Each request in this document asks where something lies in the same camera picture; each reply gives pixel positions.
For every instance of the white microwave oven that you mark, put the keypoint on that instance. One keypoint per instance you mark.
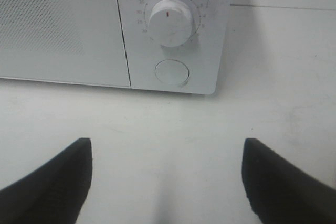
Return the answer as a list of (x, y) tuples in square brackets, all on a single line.
[(201, 53)]

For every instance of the round door release button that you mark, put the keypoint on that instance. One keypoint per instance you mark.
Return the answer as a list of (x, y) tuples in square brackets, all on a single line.
[(172, 72)]

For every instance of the white microwave door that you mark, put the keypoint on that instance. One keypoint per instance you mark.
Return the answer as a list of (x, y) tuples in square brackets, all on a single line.
[(63, 41)]

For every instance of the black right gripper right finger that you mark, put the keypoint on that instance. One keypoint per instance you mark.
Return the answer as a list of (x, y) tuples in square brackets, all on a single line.
[(279, 192)]

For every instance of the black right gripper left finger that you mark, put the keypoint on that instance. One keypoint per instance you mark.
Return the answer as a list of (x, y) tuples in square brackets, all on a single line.
[(53, 193)]

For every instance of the white lower timer knob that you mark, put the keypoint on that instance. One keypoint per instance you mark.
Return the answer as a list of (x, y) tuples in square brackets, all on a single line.
[(170, 23)]

